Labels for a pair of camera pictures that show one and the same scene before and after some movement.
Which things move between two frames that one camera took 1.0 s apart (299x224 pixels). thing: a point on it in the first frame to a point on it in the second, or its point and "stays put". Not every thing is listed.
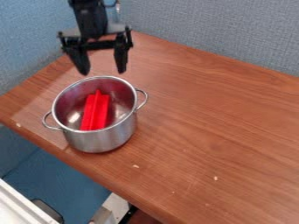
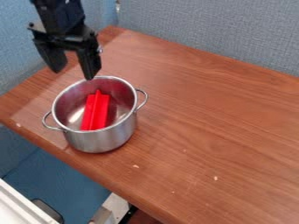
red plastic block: (96, 112) stays put
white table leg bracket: (112, 211) stays put
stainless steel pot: (64, 118) stays put
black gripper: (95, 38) to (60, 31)
